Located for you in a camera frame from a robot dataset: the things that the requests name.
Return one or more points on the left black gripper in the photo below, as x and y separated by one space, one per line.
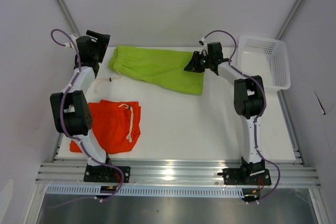
102 43

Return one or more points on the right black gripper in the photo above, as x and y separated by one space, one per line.
193 65

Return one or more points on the green shorts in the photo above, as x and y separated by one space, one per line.
164 68

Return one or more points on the orange shorts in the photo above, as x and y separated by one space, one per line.
116 125

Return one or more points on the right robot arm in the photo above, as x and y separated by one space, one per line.
249 102

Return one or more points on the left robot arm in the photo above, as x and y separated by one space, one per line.
71 113

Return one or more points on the white plastic basket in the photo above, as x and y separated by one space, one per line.
267 58

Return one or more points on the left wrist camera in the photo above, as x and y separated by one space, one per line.
72 42

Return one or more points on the left aluminium corner post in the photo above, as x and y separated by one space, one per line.
70 22

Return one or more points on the aluminium corner post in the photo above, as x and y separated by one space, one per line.
70 22
290 18

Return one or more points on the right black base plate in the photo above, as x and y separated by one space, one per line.
236 176

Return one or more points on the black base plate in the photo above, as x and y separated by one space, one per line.
101 174
236 176

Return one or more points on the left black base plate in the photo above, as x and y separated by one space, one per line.
101 174

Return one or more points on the right aluminium corner post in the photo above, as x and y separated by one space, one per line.
290 18

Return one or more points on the aluminium front rail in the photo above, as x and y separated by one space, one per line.
170 172

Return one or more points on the white slotted cable duct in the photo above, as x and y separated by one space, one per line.
150 191

